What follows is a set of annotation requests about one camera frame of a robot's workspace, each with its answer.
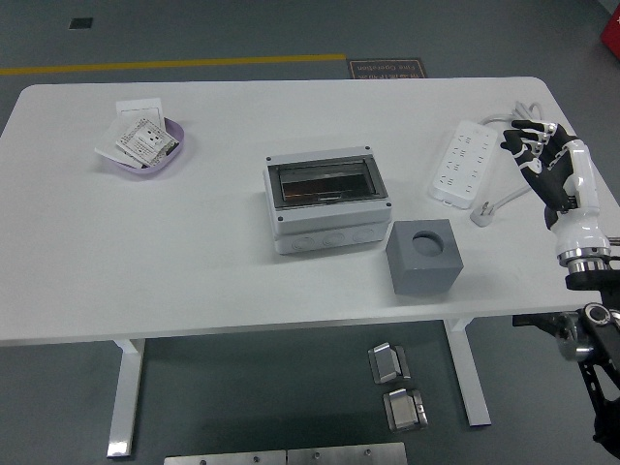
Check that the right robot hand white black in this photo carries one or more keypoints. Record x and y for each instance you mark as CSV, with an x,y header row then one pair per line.
x,y
579,208

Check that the grey electrical box hinged lid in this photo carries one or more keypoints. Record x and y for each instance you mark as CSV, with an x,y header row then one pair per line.
x,y
329,232

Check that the grey cube with round hole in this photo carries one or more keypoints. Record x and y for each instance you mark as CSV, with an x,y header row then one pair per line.
x,y
421,276

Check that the red object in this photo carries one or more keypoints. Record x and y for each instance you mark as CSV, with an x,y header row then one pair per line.
x,y
612,31

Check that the brown floor sign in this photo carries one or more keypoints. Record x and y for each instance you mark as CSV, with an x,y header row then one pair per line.
x,y
387,69

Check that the small metal block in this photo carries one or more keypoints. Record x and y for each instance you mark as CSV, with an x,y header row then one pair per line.
x,y
404,411
387,363

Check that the flat metal plate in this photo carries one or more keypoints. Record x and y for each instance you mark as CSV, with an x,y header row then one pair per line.
x,y
223,458
346,455

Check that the purple plastic tray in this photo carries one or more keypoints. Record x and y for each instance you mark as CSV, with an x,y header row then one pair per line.
x,y
176,133

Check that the yellow floor tape line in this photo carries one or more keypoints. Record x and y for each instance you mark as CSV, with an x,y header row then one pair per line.
x,y
169,63

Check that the black square floor hatch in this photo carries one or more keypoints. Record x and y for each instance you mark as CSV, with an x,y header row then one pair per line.
x,y
81,22

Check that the white square switch plate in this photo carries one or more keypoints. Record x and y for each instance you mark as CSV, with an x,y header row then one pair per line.
x,y
140,109

